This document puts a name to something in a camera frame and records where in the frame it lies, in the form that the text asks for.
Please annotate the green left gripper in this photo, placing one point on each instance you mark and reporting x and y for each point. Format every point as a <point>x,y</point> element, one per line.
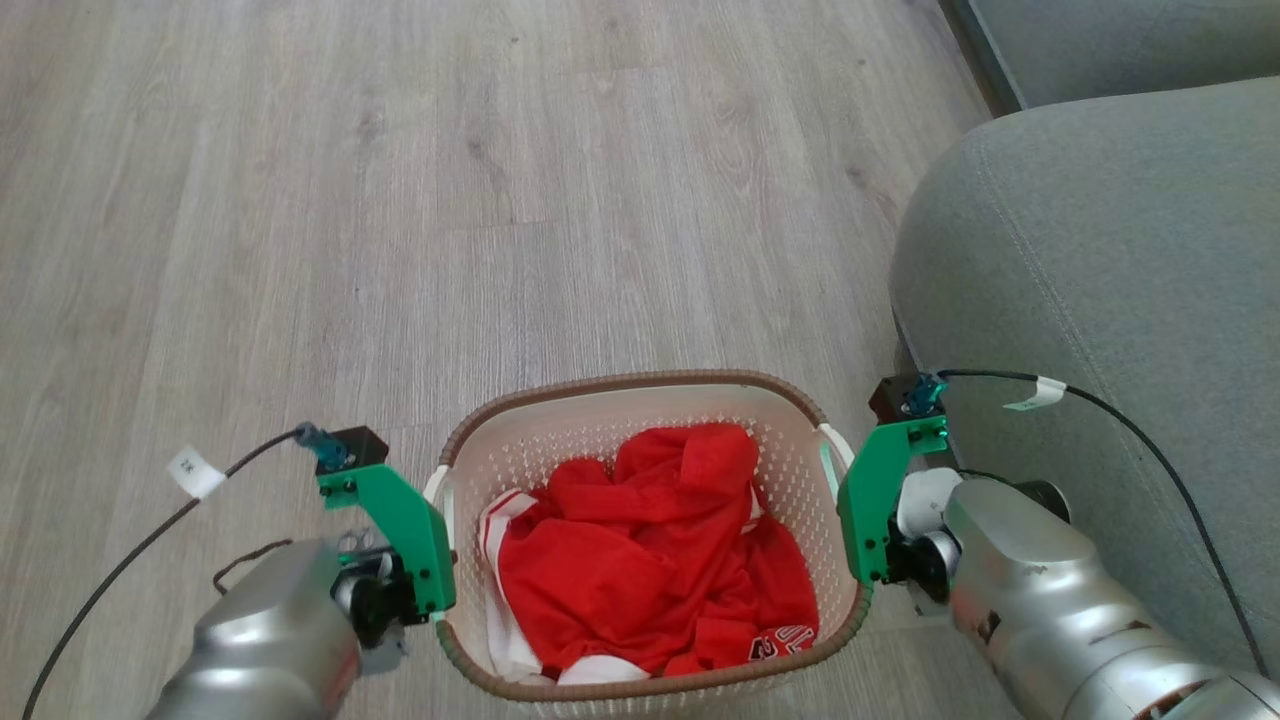
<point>410,540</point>

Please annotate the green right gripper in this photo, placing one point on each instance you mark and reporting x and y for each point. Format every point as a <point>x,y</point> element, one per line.
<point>868,510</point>

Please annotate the beige plastic laundry basket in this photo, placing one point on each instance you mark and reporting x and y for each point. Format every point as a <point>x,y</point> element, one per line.
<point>600,420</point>

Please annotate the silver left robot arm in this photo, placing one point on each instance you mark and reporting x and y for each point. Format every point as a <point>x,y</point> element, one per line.
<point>270,640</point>

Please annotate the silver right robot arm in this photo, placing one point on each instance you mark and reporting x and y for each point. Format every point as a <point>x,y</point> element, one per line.
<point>1040,590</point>

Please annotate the red and white jersey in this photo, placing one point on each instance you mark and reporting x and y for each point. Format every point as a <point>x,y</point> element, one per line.
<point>640,560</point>

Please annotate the grey fabric sofa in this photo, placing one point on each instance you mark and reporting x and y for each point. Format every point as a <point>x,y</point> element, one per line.
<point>1100,260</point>

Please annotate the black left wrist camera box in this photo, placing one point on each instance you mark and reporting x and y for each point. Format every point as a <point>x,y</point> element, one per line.
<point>358,448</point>

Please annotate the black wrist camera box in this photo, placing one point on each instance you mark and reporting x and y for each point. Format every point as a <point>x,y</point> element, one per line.
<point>358,448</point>
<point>900,395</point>

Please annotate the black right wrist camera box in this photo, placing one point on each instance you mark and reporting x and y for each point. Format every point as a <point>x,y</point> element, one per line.
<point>900,395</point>

